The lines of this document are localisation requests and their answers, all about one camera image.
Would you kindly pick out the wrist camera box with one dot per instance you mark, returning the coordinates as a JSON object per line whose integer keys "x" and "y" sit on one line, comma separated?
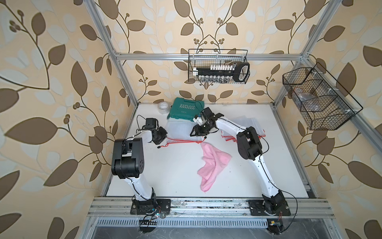
{"x": 151, "y": 124}
{"x": 207, "y": 114}

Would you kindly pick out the clear tape roll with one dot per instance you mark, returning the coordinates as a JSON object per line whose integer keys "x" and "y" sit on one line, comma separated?
{"x": 164, "y": 107}

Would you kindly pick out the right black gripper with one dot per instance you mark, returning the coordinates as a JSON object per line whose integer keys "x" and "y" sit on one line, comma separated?
{"x": 198, "y": 131}

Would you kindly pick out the plastic bag in right basket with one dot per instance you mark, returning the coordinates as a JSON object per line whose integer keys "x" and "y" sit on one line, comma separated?
{"x": 309, "y": 102}

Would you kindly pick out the pink wiping cloth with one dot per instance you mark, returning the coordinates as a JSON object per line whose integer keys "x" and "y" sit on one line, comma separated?
{"x": 215, "y": 161}

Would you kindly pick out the aluminium front rail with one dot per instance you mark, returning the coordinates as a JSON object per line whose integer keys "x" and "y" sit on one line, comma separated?
{"x": 302, "y": 208}

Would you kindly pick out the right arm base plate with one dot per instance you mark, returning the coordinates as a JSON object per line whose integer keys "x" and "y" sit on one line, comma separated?
{"x": 268, "y": 208}

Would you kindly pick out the black wire basket right wall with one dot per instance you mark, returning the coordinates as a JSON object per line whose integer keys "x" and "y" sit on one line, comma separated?
{"x": 337, "y": 104}

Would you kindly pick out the wiped clear document bag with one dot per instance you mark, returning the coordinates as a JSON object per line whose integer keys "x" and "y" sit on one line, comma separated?
{"x": 245, "y": 122}

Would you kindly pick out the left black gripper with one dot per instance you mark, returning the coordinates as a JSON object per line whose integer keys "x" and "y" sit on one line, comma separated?
{"x": 163, "y": 135}

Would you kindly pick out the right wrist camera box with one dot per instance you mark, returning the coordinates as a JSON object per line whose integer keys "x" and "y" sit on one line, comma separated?
{"x": 207, "y": 114}

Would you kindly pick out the black white tool in basket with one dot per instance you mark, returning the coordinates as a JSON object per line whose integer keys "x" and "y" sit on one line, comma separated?
{"x": 235, "y": 73}

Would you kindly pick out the black wire basket wall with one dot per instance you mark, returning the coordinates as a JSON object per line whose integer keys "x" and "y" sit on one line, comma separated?
{"x": 337, "y": 104}
{"x": 207, "y": 57}

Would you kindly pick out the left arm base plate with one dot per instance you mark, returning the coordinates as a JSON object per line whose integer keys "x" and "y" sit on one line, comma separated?
{"x": 150, "y": 207}

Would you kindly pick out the green plastic tool case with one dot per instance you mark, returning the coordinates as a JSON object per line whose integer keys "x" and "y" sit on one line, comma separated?
{"x": 183, "y": 109}

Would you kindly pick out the black wire basket back wall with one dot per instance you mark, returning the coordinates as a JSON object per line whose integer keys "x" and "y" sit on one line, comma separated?
{"x": 207, "y": 57}

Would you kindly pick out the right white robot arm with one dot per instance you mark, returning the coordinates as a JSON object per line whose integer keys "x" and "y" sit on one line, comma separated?
{"x": 249, "y": 148}

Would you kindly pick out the stack of clear document bags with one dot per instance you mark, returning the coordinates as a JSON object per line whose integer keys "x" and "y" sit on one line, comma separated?
{"x": 178, "y": 131}

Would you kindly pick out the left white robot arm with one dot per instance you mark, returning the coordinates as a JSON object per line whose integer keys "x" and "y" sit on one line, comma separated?
{"x": 128, "y": 161}

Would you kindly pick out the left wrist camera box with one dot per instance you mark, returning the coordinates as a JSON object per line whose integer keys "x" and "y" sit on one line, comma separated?
{"x": 151, "y": 124}

